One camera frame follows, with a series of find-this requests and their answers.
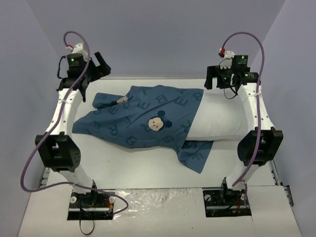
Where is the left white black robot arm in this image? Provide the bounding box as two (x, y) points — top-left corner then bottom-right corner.
(35, 52), (111, 206)

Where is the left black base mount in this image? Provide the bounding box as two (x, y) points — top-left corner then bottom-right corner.
(67, 191), (116, 221)

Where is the white pillow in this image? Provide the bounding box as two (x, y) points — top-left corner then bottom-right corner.
(186, 91), (248, 141)

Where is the left aluminium table rail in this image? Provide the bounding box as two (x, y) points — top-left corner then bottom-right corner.
(39, 168), (50, 188)

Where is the blue cartoon letter pillowcase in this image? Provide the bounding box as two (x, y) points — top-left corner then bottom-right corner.
(72, 85), (213, 173)

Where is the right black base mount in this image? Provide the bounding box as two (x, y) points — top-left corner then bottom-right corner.
(202, 188), (252, 218)

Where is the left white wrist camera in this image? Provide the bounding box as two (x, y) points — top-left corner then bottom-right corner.
(66, 42), (88, 57)

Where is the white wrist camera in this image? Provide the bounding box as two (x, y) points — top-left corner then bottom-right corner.
(66, 42), (88, 57)
(219, 48), (235, 69)

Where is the right aluminium table rail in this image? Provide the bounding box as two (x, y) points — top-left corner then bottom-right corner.
(269, 160), (294, 208)

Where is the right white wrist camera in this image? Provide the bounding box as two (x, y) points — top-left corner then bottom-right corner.
(219, 48), (235, 69)

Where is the aluminium table rail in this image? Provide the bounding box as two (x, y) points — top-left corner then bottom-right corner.
(269, 160), (294, 208)
(39, 168), (50, 188)

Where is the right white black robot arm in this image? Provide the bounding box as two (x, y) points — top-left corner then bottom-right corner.
(204, 51), (283, 204)

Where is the black thin cable loop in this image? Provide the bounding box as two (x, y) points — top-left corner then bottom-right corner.
(79, 206), (96, 235)

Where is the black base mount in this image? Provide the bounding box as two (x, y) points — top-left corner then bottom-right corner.
(202, 188), (252, 218)
(67, 191), (116, 221)

